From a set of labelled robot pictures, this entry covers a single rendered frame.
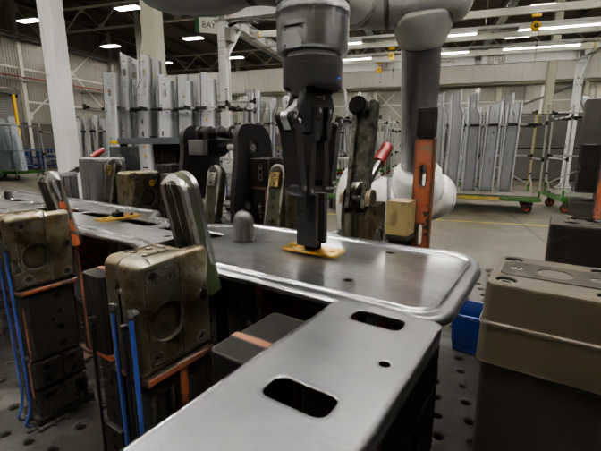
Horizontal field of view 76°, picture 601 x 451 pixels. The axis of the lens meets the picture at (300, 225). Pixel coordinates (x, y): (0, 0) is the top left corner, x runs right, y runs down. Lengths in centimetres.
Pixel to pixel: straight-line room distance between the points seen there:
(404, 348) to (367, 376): 5
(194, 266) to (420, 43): 82
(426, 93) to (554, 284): 89
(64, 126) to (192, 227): 420
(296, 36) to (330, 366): 36
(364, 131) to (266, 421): 50
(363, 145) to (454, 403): 48
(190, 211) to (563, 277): 32
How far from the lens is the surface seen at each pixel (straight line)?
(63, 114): 458
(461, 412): 77
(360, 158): 64
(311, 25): 48
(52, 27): 470
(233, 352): 33
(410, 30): 105
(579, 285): 30
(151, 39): 867
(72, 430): 78
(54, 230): 71
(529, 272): 31
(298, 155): 46
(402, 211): 58
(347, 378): 26
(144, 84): 567
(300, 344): 30
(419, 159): 61
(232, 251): 54
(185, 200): 40
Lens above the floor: 115
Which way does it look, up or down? 12 degrees down
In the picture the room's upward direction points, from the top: straight up
